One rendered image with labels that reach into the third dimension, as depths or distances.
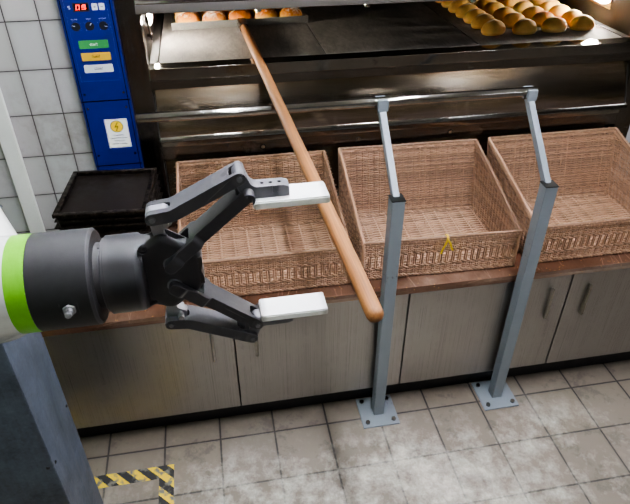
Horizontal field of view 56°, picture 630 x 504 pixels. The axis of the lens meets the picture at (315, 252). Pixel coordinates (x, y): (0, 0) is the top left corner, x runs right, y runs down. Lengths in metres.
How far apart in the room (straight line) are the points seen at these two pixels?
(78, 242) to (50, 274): 0.04
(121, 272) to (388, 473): 1.77
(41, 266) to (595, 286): 2.07
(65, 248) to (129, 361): 1.54
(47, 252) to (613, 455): 2.20
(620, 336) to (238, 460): 1.55
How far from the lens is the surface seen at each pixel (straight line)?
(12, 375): 1.40
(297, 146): 1.46
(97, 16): 2.07
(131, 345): 2.04
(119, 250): 0.56
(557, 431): 2.48
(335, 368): 2.20
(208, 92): 2.18
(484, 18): 2.59
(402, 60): 2.23
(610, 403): 2.66
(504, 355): 2.34
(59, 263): 0.56
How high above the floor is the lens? 1.83
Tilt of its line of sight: 36 degrees down
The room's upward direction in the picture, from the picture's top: straight up
